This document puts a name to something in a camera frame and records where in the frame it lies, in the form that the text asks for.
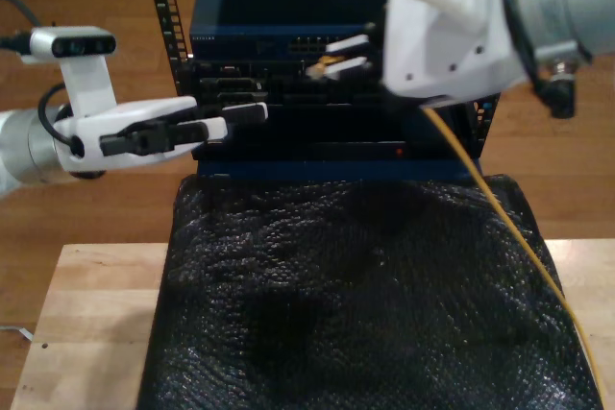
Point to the grey flat strip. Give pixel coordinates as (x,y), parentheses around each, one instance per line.
(19,331)

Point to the blue device with white label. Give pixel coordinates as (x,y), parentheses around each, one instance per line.
(336,171)

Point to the black bubble wrap mat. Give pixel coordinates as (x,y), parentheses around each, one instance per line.
(336,309)

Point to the black perforated rack upright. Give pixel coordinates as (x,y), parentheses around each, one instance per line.
(485,127)
(165,7)

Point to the black rack server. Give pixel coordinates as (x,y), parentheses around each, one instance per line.
(288,88)

